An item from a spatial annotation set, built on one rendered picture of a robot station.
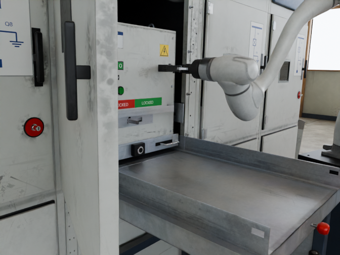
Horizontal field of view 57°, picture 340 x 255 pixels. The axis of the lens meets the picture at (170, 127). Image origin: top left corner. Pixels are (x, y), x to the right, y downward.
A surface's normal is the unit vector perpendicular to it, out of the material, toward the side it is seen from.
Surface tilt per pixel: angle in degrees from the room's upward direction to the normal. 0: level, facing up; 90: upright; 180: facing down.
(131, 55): 90
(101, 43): 90
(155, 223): 90
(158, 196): 90
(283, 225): 0
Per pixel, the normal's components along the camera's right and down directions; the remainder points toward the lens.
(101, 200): 0.41, 0.18
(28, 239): 0.74, 0.15
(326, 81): -0.67, 0.12
